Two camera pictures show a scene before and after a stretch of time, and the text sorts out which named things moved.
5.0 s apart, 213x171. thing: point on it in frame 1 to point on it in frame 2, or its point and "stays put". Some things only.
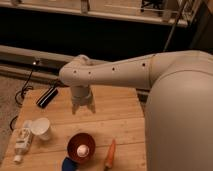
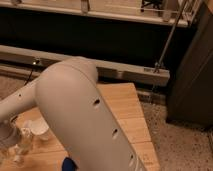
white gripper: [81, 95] to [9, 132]
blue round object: [69, 164] stays put
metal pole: [175, 23] stays put
